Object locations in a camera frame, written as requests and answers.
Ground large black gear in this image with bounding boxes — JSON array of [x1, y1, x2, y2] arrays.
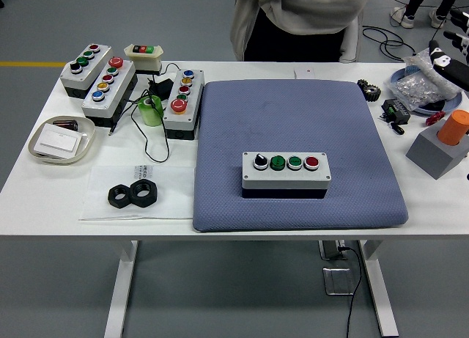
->
[[361, 85, 382, 103]]

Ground grey under-table power box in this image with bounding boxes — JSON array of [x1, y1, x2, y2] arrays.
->
[[317, 239, 349, 261]]

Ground dark red small object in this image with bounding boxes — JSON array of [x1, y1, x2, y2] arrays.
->
[[52, 119, 80, 133]]

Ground bubble wrap bag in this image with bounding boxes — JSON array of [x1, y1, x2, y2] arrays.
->
[[404, 47, 463, 101]]

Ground black terminal module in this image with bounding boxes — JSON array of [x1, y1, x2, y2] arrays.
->
[[380, 98, 412, 125]]

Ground cream three-button switch box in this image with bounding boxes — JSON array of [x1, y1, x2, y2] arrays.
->
[[124, 43, 165, 75]]

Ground blue round plate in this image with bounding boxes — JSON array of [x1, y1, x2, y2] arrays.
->
[[388, 67, 463, 116]]

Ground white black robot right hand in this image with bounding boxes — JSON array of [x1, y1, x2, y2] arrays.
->
[[427, 8, 469, 92]]

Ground grey five-button box, yellow label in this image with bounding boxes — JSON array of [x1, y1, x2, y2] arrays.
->
[[162, 68, 205, 140]]

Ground metal floor socket plate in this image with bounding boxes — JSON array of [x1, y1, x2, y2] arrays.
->
[[322, 266, 355, 297]]

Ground green tape roll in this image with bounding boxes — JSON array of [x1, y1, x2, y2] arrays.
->
[[138, 95, 163, 127]]

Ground black floor cable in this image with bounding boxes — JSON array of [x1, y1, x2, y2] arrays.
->
[[361, 0, 418, 62]]

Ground bystander legs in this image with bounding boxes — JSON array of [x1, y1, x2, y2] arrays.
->
[[388, 0, 465, 30]]

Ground grey box with black selector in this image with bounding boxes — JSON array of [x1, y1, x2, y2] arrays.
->
[[59, 43, 114, 99]]

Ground grey four-button control box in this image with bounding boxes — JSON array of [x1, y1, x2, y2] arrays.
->
[[241, 150, 333, 199]]

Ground clear printed plastic bag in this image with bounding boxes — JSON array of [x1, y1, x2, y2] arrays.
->
[[79, 164, 196, 221]]

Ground white table leg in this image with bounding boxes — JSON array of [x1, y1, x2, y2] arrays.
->
[[357, 240, 399, 338], [103, 240, 139, 338]]

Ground bag of metal parts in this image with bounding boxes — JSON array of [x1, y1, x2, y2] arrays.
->
[[384, 73, 450, 111]]

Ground grey block holder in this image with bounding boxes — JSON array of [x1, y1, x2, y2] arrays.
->
[[405, 127, 469, 180]]

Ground beige shallow tray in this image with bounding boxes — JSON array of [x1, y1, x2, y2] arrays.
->
[[28, 115, 97, 166]]

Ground black hex nut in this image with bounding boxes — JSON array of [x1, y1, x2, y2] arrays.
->
[[107, 183, 133, 207], [130, 179, 159, 207]]

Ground black power cable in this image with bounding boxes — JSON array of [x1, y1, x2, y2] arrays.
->
[[339, 245, 363, 338]]

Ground thin black adapter cord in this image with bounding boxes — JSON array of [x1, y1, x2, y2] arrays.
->
[[108, 62, 180, 162]]

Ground orange cylinder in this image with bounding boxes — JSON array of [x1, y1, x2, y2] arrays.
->
[[437, 109, 469, 147]]

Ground black power adapter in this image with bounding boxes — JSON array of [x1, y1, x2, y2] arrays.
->
[[147, 78, 175, 100]]

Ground grey five-button box, blue end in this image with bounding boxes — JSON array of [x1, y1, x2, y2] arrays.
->
[[81, 56, 139, 128]]

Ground blue-grey textured mat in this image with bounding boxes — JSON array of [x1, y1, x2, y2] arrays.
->
[[192, 79, 410, 233]]

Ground red clip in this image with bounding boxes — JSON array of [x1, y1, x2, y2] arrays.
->
[[424, 111, 447, 126]]

